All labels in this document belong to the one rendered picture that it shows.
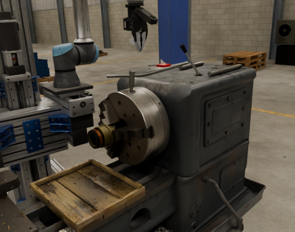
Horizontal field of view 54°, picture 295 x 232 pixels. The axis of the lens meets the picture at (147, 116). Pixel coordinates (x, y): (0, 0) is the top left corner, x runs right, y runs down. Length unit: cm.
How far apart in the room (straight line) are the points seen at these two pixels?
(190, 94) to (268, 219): 164
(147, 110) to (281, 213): 181
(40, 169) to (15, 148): 29
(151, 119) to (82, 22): 84
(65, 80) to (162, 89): 66
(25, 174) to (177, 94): 110
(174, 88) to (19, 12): 100
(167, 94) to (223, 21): 1131
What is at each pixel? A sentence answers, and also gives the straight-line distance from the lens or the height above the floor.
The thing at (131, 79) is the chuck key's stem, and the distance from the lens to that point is 116.
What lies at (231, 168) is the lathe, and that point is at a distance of 160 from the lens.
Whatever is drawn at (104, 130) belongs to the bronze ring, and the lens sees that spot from 113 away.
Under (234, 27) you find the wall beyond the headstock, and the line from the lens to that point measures 1221.
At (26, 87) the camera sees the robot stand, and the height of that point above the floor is 117.
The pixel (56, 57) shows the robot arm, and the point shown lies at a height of 133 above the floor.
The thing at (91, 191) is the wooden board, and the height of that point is 88.
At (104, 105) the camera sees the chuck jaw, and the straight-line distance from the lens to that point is 121.
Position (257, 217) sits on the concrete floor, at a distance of 259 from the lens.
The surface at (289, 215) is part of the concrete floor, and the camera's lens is 268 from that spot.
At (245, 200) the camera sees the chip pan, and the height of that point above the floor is 54.
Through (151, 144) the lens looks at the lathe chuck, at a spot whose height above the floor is 105.
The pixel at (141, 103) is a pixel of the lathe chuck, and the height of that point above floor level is 120.
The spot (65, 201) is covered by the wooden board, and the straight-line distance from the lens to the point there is 116.
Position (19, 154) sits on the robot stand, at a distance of 171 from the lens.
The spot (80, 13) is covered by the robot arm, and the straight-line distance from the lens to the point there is 175.
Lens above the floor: 151
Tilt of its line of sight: 18 degrees down
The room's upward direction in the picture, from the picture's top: 2 degrees counter-clockwise
